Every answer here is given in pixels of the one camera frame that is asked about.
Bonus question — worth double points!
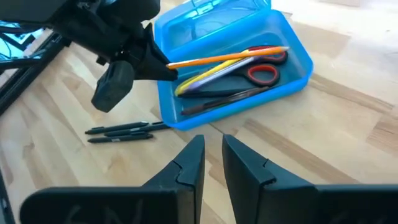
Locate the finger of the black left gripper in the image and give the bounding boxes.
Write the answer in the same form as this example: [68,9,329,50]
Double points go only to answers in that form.
[91,23,178,113]

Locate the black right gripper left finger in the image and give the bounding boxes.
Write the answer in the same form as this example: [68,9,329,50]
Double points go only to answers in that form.
[19,134,206,224]

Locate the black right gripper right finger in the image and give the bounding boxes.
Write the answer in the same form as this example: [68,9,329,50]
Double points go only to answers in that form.
[221,134,398,224]

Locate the yellow highlighter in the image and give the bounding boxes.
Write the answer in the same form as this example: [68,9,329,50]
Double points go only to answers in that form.
[174,57,249,96]

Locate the black scissors with red handles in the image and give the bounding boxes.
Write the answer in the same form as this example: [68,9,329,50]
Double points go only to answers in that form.
[178,45,289,99]

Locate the orange pencil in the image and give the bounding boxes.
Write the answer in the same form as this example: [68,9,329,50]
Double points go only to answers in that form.
[166,45,290,70]

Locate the dark brown pencil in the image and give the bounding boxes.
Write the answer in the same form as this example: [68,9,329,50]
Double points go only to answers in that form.
[181,86,271,116]

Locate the light purple pencil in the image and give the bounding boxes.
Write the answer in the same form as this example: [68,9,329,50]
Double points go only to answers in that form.
[183,55,261,93]

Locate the blue translucent plastic supply box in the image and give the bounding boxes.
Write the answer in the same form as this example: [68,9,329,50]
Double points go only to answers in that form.
[154,0,314,131]

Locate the black metal frame rail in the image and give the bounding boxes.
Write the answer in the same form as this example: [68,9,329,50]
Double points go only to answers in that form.
[0,30,73,116]

